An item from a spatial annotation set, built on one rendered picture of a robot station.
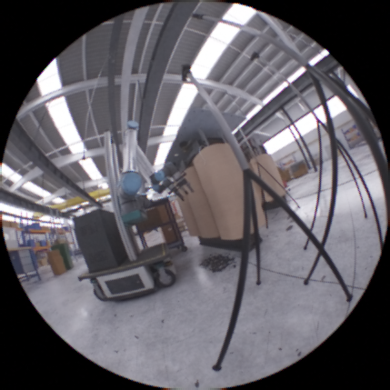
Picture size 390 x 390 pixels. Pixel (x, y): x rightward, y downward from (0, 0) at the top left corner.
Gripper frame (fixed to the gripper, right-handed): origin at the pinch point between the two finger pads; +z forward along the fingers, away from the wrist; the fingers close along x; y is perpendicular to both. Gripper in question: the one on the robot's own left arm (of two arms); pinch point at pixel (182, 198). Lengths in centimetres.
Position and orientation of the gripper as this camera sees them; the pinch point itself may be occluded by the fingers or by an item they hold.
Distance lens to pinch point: 157.1
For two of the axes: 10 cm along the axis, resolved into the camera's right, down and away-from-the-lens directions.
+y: 7.1, -6.6, 2.4
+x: -0.8, 2.7, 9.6
